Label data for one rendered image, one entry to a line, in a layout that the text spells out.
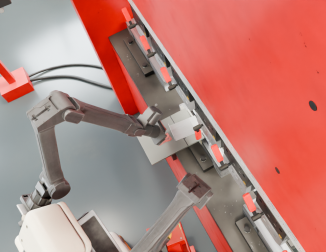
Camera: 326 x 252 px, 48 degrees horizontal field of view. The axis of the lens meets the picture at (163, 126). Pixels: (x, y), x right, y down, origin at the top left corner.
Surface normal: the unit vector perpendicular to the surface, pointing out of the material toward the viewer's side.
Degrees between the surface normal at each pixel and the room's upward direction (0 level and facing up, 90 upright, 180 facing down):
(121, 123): 86
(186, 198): 23
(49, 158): 89
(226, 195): 0
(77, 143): 0
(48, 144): 89
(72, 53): 0
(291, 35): 90
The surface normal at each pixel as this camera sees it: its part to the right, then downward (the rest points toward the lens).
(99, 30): 0.44, 0.75
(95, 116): 0.64, 0.60
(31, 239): -0.68, 0.11
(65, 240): 0.41, -0.76
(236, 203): -0.15, -0.48
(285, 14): -0.88, 0.46
